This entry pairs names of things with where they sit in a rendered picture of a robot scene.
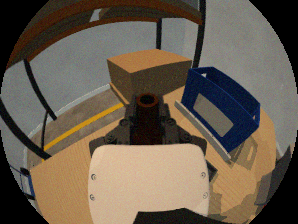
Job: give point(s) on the blue divided crate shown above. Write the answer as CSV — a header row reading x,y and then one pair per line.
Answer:
x,y
219,112

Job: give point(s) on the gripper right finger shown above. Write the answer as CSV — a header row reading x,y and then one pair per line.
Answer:
x,y
174,134

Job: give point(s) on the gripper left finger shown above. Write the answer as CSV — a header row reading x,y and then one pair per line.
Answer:
x,y
121,134

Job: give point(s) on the brown glass bottle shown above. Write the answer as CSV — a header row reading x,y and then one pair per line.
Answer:
x,y
147,133

